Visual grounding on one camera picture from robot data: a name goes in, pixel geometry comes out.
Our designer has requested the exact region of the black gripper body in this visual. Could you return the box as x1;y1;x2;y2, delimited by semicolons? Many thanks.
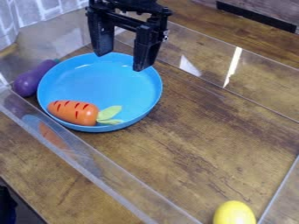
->
87;0;172;32

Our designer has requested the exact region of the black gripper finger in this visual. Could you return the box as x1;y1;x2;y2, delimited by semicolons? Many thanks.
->
133;24;164;72
87;11;115;57

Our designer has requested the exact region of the blue plastic plate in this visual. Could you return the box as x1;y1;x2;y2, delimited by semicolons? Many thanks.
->
37;52;163;132

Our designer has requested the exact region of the orange toy carrot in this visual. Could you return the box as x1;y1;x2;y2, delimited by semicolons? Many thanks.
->
47;100;123;126

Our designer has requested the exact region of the white curtain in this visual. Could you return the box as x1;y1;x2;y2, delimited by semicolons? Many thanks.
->
0;0;89;51

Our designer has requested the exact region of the purple toy eggplant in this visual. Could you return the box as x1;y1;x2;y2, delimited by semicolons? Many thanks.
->
13;59;60;97

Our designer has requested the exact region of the yellow toy lemon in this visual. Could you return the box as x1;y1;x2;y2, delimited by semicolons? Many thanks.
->
212;200;257;224

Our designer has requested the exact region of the clear acrylic enclosure wall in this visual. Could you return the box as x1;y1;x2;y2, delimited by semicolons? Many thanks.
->
0;0;299;224

